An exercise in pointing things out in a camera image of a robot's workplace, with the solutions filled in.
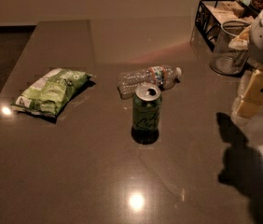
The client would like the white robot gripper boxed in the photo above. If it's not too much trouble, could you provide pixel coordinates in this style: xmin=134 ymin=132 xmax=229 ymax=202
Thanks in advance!
xmin=229 ymin=9 xmax=263 ymax=126

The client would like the green soda can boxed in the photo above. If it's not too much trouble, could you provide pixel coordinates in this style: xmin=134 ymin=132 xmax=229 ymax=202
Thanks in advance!
xmin=132 ymin=83 xmax=162 ymax=133

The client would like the clear glass jar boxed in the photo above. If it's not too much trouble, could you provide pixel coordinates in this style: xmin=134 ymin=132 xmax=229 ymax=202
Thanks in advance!
xmin=209 ymin=21 xmax=249 ymax=76

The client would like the clear plastic water bottle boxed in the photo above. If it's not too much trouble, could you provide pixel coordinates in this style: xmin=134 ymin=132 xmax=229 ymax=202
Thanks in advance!
xmin=118 ymin=64 xmax=182 ymax=99

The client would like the green chip bag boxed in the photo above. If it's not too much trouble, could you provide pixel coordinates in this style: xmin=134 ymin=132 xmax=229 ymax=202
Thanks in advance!
xmin=12 ymin=68 xmax=91 ymax=118

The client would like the black wire basket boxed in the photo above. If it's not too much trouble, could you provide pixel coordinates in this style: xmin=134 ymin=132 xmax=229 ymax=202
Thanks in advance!
xmin=195 ymin=0 xmax=257 ymax=50

